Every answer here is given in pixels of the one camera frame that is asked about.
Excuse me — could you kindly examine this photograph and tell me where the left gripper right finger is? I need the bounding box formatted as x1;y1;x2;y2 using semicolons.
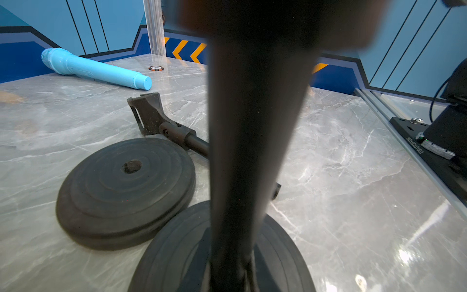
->
248;245;281;292

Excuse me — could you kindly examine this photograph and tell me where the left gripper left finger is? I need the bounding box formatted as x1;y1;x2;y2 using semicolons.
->
177;228;212;292

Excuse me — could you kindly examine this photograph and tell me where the black stand pole with clip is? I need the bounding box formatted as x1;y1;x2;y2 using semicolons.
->
169;1;388;292

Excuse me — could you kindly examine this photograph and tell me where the black round stand base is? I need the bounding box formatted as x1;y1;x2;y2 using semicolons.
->
128;201;316;292

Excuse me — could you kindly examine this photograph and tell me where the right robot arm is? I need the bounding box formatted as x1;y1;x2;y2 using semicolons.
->
416;60;467;160

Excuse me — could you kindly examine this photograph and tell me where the light blue toy microphone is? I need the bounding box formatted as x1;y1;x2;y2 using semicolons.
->
41;48;152;91

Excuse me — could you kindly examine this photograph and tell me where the small round floor marker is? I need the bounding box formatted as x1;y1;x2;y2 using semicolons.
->
148;65;164;72

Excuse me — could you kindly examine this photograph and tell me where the aluminium rail frame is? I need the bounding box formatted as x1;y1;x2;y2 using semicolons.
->
354;89;467;221

